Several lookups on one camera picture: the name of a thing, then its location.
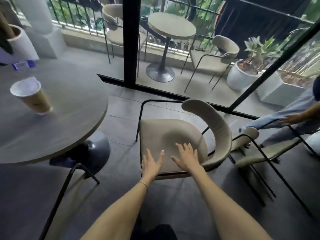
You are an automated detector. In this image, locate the person's right hand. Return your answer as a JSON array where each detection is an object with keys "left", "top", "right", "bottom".
[{"left": 171, "top": 143, "right": 204, "bottom": 173}]

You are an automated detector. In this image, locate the person's left hand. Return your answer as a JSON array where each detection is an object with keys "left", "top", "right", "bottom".
[{"left": 141, "top": 148, "right": 165, "bottom": 182}]

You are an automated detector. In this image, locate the person's right forearm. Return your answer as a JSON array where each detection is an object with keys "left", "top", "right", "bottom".
[{"left": 192, "top": 167, "right": 273, "bottom": 240}]

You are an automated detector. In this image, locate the person's left forearm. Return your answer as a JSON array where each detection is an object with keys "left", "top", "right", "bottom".
[{"left": 80, "top": 178, "right": 153, "bottom": 240}]

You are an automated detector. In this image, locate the person's black clothing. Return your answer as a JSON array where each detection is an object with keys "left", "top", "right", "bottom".
[{"left": 130, "top": 214, "right": 178, "bottom": 240}]

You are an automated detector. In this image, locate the round white plant pot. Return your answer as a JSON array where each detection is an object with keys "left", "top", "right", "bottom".
[{"left": 226, "top": 59, "right": 261, "bottom": 91}]

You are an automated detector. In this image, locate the white rectangular planter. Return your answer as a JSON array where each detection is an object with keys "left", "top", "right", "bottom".
[{"left": 255, "top": 70, "right": 313, "bottom": 107}]

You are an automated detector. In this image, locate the green succulent plant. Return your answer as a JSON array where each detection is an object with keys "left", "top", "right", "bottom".
[{"left": 243, "top": 35, "right": 284, "bottom": 71}]

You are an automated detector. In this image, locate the paper cup with white lid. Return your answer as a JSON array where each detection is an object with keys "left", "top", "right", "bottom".
[{"left": 10, "top": 76, "right": 53, "bottom": 115}]

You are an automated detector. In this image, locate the small blue clear item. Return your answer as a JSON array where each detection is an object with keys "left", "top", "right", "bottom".
[{"left": 11, "top": 60, "right": 36, "bottom": 71}]

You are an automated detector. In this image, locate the large white plant pot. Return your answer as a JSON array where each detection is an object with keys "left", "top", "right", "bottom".
[{"left": 0, "top": 23, "right": 40, "bottom": 65}]

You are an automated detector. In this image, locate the white stone column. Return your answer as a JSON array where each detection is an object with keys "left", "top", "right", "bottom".
[{"left": 12, "top": 0, "right": 67, "bottom": 59}]

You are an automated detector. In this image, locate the black metal railing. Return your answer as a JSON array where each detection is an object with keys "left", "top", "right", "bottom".
[{"left": 7, "top": 0, "right": 227, "bottom": 56}]

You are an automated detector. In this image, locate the beige padded chair black frame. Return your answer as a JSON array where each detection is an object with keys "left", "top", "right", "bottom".
[
  {"left": 180, "top": 35, "right": 240, "bottom": 93},
  {"left": 101, "top": 3, "right": 148, "bottom": 78},
  {"left": 135, "top": 98, "right": 233, "bottom": 181},
  {"left": 229, "top": 125, "right": 320, "bottom": 219}
]

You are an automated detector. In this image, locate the round grey pedestal table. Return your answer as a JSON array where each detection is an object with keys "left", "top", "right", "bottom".
[{"left": 0, "top": 58, "right": 111, "bottom": 177}]

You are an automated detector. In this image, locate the black metal chair frame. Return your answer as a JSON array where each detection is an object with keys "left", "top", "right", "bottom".
[{"left": 39, "top": 163, "right": 101, "bottom": 240}]

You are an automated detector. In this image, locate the black metal door frame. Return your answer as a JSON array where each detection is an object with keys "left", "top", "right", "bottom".
[{"left": 96, "top": 0, "right": 320, "bottom": 121}]

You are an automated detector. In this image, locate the round beige pedestal table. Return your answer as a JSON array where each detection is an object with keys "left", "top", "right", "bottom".
[{"left": 145, "top": 12, "right": 197, "bottom": 83}]

